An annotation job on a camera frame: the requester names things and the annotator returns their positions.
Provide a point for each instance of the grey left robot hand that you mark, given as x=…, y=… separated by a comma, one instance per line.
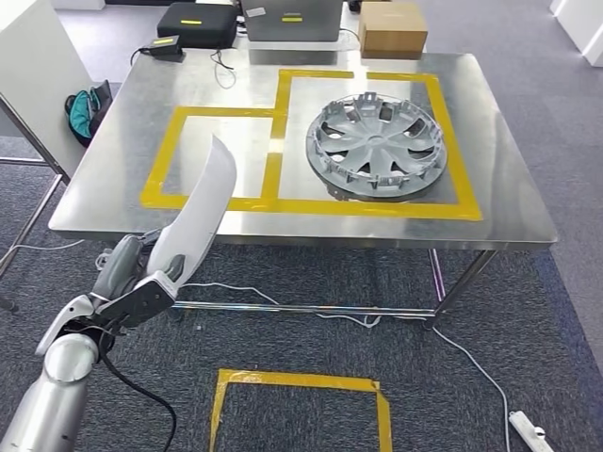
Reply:
x=118, y=268

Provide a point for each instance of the white curved plastic part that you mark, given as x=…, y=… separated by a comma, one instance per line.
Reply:
x=202, y=206

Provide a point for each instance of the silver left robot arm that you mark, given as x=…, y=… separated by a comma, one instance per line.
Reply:
x=51, y=399

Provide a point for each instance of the stainless steel workbench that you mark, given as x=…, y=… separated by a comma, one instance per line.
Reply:
x=509, y=187

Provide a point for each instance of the teal and black bag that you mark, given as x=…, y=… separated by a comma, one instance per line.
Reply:
x=82, y=115

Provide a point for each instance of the white side panel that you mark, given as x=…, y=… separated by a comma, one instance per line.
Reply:
x=33, y=75

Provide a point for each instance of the black power adapter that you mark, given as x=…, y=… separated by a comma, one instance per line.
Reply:
x=164, y=47

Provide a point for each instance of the black case yellow label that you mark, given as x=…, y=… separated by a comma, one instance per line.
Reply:
x=198, y=25

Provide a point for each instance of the yellow tape outline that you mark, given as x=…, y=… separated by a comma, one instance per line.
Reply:
x=330, y=209

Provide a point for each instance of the grey laptop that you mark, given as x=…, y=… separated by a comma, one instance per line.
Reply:
x=292, y=25

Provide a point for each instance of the grey plastic wheel cover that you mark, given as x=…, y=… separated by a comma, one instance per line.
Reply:
x=376, y=143

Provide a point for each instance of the brown cardboard box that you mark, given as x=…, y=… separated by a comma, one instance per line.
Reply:
x=393, y=28

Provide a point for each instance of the white power strip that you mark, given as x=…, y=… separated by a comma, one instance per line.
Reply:
x=530, y=433

